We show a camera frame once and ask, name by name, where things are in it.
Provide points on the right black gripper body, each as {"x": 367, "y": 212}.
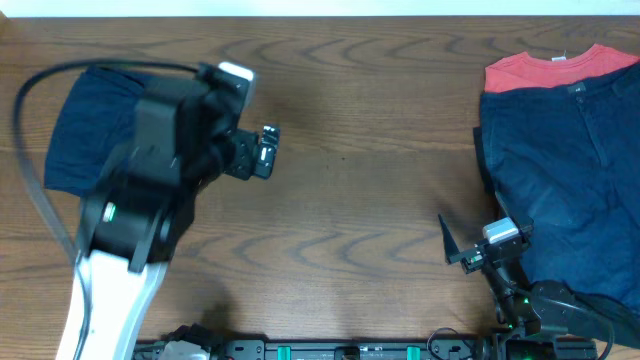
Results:
{"x": 474, "y": 262}

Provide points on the navy blue shorts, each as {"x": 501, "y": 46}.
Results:
{"x": 97, "y": 115}

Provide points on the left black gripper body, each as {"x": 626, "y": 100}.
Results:
{"x": 242, "y": 164}

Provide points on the dark navy pants pile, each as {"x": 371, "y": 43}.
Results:
{"x": 568, "y": 157}

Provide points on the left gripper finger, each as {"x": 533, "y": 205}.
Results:
{"x": 271, "y": 135}
{"x": 265, "y": 161}

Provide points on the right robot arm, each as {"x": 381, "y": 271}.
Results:
{"x": 539, "y": 321}

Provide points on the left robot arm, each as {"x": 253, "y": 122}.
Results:
{"x": 186, "y": 136}

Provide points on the red t-shirt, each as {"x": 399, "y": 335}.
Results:
{"x": 524, "y": 71}

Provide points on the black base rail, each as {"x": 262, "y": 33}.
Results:
{"x": 197, "y": 342}

